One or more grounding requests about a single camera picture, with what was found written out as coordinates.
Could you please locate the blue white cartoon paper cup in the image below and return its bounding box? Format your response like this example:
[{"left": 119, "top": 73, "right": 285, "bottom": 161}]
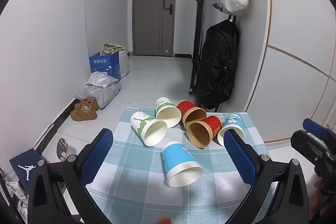
[{"left": 217, "top": 114, "right": 245, "bottom": 147}]

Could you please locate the person's right hand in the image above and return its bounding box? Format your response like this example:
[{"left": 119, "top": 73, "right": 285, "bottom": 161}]
[{"left": 308, "top": 177, "right": 328, "bottom": 217}]

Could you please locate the small round mirror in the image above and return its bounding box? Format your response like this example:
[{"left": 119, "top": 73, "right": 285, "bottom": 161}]
[{"left": 57, "top": 138, "right": 69, "bottom": 161}]

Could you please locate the white sack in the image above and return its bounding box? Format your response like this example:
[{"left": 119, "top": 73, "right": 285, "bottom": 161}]
[{"left": 119, "top": 49, "right": 131, "bottom": 79}]

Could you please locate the red paper cup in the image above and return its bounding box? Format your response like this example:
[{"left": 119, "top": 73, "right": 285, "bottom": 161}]
[
  {"left": 186, "top": 115, "right": 223, "bottom": 148},
  {"left": 176, "top": 100, "right": 207, "bottom": 130}
]

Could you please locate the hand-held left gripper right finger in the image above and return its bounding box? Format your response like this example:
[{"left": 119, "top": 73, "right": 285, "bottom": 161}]
[{"left": 223, "top": 129, "right": 309, "bottom": 224}]

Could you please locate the white power strip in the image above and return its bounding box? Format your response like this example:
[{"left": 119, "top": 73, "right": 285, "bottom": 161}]
[{"left": 5, "top": 179, "right": 29, "bottom": 217}]

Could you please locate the brown shoe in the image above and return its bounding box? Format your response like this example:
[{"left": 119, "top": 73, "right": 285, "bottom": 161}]
[
  {"left": 70, "top": 105, "right": 98, "bottom": 122},
  {"left": 74, "top": 96, "right": 100, "bottom": 112}
]

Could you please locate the dark blue shoe box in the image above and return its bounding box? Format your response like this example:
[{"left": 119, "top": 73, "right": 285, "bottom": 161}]
[{"left": 9, "top": 148, "right": 47, "bottom": 189}]

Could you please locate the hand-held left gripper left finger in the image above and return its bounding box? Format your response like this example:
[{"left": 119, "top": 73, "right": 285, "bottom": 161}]
[{"left": 28, "top": 128, "right": 114, "bottom": 224}]

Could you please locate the green white checked tablecloth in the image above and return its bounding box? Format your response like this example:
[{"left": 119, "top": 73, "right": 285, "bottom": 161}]
[{"left": 89, "top": 107, "right": 277, "bottom": 224}]

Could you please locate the white wardrobe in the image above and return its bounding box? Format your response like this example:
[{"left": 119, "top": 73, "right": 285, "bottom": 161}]
[{"left": 244, "top": 0, "right": 336, "bottom": 145}]

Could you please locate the grey door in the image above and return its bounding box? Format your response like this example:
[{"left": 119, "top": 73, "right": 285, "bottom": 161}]
[{"left": 132, "top": 0, "right": 176, "bottom": 57}]

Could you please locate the white green paper cup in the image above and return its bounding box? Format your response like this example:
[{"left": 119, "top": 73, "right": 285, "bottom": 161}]
[
  {"left": 130, "top": 111, "right": 168, "bottom": 147},
  {"left": 155, "top": 97, "right": 182, "bottom": 128}
]

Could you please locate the black backpack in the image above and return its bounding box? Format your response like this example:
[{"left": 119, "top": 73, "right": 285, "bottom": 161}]
[{"left": 196, "top": 18, "right": 240, "bottom": 110}]

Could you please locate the black coat rack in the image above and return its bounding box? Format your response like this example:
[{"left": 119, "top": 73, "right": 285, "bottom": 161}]
[{"left": 189, "top": 0, "right": 240, "bottom": 113}]

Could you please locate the blue cardboard box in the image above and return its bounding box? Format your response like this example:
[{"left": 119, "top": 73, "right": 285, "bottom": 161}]
[{"left": 89, "top": 51, "right": 121, "bottom": 82}]

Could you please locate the grey plastic parcel bag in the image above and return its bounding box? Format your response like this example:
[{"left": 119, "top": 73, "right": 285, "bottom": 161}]
[
  {"left": 75, "top": 82, "right": 122, "bottom": 109},
  {"left": 85, "top": 71, "right": 119, "bottom": 89}
]

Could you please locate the beige tote bag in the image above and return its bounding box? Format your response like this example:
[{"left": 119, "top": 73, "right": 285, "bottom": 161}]
[{"left": 102, "top": 43, "right": 124, "bottom": 55}]

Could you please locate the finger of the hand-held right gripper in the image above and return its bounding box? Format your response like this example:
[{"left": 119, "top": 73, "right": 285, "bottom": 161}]
[{"left": 290, "top": 119, "right": 332, "bottom": 161}]

